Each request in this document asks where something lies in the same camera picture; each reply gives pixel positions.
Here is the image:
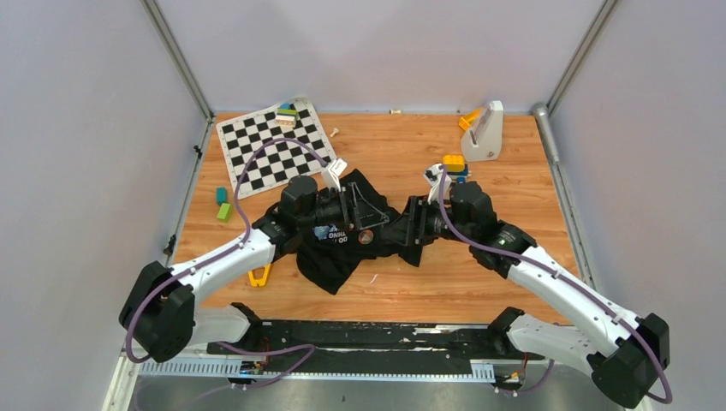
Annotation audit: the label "orange plastic piece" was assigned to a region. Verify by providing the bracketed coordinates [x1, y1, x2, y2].
[458, 107, 483, 131]

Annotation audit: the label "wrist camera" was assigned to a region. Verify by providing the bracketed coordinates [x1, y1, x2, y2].
[424, 163, 452, 204]
[321, 158, 348, 192]

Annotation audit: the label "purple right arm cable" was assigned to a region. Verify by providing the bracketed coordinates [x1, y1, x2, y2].
[437, 167, 674, 405]

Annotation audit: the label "checkered chessboard mat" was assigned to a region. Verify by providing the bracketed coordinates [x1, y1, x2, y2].
[216, 98, 337, 200]

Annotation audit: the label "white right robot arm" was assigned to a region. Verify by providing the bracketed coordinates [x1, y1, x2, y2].
[382, 182, 673, 408]

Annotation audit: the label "black printed t-shirt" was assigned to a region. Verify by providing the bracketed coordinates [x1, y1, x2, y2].
[254, 169, 420, 295]

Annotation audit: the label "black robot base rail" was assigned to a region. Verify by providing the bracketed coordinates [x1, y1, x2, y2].
[235, 320, 542, 378]

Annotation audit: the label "white wedge stand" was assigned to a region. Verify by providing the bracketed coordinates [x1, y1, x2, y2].
[461, 100, 504, 163]

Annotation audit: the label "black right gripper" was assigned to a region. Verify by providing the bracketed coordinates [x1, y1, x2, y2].
[382, 194, 474, 247]

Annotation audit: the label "yellow triangular plastic piece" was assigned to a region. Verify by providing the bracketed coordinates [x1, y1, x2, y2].
[247, 264, 272, 288]

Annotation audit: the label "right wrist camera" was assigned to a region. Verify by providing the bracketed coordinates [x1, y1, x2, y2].
[424, 163, 452, 204]

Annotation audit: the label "teal toy block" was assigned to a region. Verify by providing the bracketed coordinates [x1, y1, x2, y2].
[215, 187, 229, 206]

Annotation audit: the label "green toy block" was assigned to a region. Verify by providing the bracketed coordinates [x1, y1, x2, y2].
[217, 203, 233, 223]

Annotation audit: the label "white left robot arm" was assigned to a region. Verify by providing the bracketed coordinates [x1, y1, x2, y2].
[119, 176, 391, 363]

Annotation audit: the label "stacked toy blocks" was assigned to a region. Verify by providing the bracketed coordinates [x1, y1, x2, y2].
[275, 103, 298, 128]

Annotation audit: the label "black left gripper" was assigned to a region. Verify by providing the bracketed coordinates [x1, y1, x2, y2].
[298, 182, 388, 231]

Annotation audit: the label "round orange white brooch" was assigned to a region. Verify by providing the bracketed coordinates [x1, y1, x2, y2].
[358, 229, 375, 245]

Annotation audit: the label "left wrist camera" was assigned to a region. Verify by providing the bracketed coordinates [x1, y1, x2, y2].
[321, 158, 348, 192]

